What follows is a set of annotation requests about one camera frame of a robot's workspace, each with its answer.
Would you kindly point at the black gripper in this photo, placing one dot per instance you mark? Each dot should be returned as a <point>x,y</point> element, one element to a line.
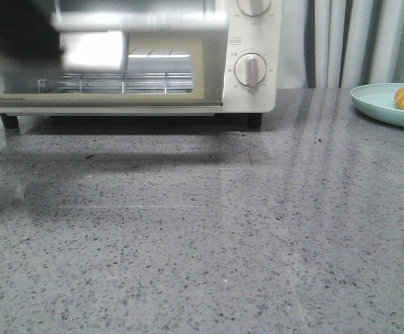
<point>26,33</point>

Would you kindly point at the glass oven door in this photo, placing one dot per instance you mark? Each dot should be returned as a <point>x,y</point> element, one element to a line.
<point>125,37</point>

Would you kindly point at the white Toshiba toaster oven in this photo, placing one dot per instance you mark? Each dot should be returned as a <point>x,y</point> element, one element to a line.
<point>258,35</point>

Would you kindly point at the upper white oven knob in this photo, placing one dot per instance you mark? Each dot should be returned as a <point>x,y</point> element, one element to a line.
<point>253,8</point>

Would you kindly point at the white oven knob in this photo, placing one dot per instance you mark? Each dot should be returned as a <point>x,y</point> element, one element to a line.
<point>250,70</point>
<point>253,8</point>

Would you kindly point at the lower white oven knob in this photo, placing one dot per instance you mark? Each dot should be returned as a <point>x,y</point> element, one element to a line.
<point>250,70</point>

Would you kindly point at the pale grey curtain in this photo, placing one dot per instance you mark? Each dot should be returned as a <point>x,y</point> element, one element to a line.
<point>341,44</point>

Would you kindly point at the light blue round plate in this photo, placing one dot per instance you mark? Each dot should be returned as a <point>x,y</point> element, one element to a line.
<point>377,101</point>

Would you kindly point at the metal wire oven rack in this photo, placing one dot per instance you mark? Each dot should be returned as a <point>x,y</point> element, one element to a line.
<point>118,83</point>

